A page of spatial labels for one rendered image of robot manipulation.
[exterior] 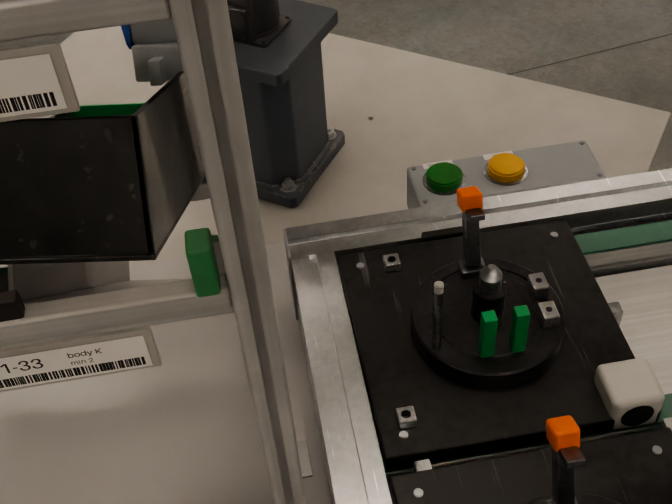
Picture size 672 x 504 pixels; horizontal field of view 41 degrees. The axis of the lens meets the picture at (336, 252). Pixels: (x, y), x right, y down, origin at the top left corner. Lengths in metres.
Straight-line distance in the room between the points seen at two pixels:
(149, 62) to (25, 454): 0.43
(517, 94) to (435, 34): 1.72
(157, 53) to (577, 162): 0.50
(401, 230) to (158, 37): 0.33
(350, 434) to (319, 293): 0.17
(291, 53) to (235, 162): 0.66
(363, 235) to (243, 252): 0.53
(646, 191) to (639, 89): 1.82
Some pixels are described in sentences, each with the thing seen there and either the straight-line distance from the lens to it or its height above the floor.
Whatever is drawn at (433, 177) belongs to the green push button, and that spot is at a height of 0.97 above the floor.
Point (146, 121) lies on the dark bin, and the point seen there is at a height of 1.36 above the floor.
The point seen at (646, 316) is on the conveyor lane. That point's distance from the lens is 0.96.
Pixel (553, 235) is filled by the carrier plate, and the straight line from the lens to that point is 0.94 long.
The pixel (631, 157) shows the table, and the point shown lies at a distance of 1.22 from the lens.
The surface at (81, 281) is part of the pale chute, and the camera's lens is 0.76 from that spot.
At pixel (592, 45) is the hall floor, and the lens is 3.00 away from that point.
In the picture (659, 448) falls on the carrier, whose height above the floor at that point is 0.97.
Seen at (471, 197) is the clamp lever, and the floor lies 1.07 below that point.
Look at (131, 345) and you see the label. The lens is 0.45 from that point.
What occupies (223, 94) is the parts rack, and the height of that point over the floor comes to 1.43.
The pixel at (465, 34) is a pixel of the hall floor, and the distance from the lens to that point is 3.02.
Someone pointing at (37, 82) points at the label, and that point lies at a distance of 0.35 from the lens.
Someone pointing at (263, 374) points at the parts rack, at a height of 1.24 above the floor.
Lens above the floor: 1.63
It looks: 46 degrees down
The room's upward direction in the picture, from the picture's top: 4 degrees counter-clockwise
